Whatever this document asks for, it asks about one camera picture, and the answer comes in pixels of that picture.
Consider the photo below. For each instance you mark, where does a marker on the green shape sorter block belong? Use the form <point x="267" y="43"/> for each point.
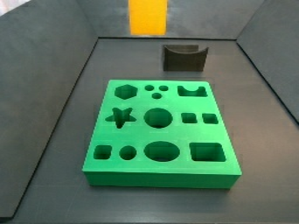
<point x="160" y="137"/>

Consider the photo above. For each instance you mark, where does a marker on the dark grey curved block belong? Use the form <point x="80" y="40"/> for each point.
<point x="184" y="58"/>

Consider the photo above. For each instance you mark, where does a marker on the yellow vertical panel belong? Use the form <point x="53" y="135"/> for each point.
<point x="147" y="17"/>

